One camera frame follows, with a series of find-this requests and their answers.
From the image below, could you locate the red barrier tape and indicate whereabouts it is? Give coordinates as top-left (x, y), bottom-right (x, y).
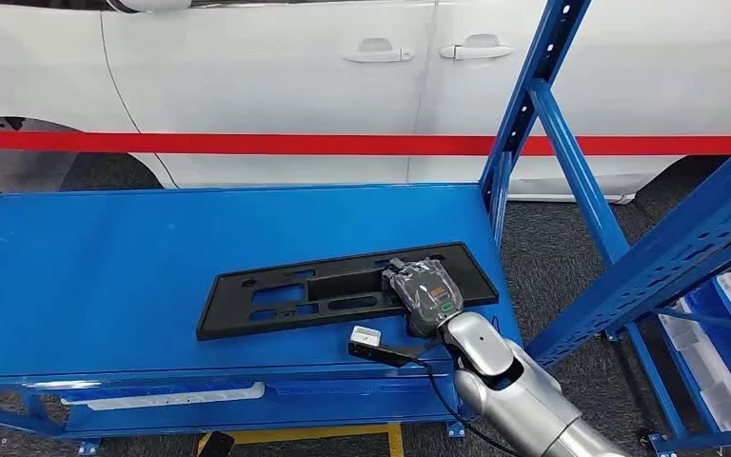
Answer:
top-left (0, 130), bottom-right (731, 158)

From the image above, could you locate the large clear plastic bin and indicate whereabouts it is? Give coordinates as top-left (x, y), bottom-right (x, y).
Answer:
top-left (60, 382), bottom-right (267, 412)

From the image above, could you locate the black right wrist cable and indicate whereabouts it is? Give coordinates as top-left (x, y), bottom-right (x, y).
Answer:
top-left (424, 360), bottom-right (524, 457)

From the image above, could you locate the white plastic bin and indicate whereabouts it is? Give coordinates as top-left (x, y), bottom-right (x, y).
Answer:
top-left (658, 315), bottom-right (731, 433)

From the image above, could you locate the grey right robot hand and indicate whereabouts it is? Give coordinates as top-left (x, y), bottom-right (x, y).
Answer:
top-left (383, 257), bottom-right (465, 339)

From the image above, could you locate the yellow floor tape square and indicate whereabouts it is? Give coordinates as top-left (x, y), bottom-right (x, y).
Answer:
top-left (196, 424), bottom-right (405, 457)

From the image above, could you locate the black robot leg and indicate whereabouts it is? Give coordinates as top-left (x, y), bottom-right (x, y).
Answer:
top-left (201, 430), bottom-right (235, 457)

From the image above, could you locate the black plastic panel part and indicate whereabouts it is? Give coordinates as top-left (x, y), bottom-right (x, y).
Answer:
top-left (196, 242), bottom-right (501, 343)

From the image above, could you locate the white car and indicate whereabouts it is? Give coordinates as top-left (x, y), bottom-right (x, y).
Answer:
top-left (0, 0), bottom-right (731, 205)

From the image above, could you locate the blue metal shelf rack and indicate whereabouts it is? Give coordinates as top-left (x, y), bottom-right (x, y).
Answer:
top-left (0, 0), bottom-right (731, 457)

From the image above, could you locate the blue wheeled rack with bins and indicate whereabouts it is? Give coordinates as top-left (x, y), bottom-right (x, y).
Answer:
top-left (604, 277), bottom-right (731, 457)

